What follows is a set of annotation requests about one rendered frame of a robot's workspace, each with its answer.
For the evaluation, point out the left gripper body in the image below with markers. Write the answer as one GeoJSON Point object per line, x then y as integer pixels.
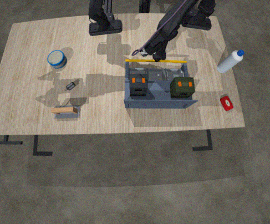
{"type": "Point", "coordinates": [160, 54]}

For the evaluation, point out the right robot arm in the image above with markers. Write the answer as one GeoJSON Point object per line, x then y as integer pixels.
{"type": "Point", "coordinates": [102, 24]}

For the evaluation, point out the white bottle with blue cap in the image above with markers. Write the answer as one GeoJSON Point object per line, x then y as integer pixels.
{"type": "Point", "coordinates": [234, 58]}

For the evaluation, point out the red mint tin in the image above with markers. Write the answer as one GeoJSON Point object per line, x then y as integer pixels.
{"type": "Point", "coordinates": [226, 103]}

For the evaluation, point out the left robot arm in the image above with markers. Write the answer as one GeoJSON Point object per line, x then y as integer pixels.
{"type": "Point", "coordinates": [178, 14]}

